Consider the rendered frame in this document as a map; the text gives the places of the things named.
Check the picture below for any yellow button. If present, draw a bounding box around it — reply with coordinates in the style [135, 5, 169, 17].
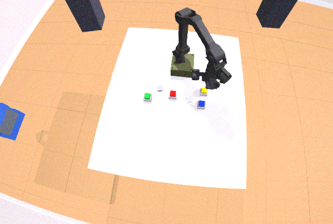
[199, 87, 208, 96]

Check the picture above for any blue button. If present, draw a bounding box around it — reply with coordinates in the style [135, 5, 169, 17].
[197, 100, 206, 110]

